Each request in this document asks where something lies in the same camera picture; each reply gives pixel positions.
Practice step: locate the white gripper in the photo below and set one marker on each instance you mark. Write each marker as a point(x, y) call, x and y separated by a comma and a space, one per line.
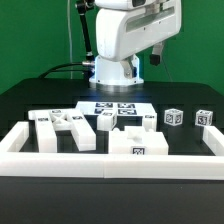
point(126, 27)

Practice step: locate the white chair seat block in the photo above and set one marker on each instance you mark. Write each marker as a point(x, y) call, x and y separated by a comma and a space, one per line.
point(136, 140)

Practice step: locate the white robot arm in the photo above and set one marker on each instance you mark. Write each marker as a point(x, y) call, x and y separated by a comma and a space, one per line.
point(110, 74)

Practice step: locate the white tag marker sheet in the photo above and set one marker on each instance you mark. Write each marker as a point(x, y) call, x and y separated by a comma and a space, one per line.
point(122, 109)

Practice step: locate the white tagged cube near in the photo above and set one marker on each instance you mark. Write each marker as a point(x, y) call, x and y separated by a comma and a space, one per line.
point(173, 117)

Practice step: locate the white tagged cube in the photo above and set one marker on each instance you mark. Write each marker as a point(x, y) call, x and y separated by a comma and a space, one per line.
point(173, 117)
point(203, 118)

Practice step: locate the white tagged cube far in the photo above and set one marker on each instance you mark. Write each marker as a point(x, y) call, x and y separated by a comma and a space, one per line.
point(203, 118)

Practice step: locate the white chair back frame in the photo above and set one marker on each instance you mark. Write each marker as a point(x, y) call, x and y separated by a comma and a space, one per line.
point(48, 122)

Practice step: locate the white U-shaped fence frame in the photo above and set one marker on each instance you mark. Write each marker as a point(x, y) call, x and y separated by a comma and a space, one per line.
point(13, 162)

